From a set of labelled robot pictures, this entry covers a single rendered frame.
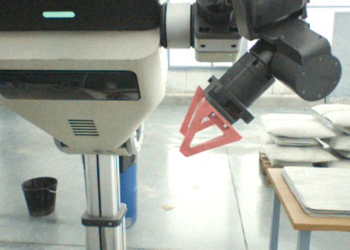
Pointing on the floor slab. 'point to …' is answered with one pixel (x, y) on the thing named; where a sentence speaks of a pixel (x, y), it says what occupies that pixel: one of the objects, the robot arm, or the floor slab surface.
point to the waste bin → (130, 183)
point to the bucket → (40, 195)
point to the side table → (279, 191)
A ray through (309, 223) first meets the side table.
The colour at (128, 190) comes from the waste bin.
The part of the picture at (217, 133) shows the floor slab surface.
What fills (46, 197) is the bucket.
